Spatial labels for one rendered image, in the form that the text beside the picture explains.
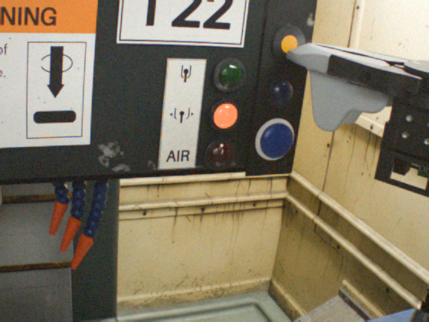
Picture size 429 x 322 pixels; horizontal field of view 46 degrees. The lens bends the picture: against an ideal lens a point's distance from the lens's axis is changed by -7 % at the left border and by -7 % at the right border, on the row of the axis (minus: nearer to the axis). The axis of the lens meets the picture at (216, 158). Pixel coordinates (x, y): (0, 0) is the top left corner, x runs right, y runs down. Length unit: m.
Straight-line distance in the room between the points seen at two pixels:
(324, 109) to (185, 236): 1.36
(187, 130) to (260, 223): 1.43
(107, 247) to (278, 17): 0.90
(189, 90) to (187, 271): 1.43
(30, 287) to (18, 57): 0.90
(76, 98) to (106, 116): 0.03
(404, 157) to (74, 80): 0.23
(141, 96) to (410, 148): 0.19
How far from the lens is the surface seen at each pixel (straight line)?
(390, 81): 0.35
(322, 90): 0.40
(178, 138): 0.41
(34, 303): 1.25
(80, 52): 0.38
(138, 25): 0.38
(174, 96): 0.40
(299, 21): 0.43
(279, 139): 0.44
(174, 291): 1.83
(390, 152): 0.37
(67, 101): 0.38
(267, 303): 1.93
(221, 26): 0.40
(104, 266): 1.27
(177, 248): 1.74
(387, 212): 1.42
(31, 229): 1.14
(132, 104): 0.40
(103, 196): 0.61
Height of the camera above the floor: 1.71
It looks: 20 degrees down
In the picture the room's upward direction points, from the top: 7 degrees clockwise
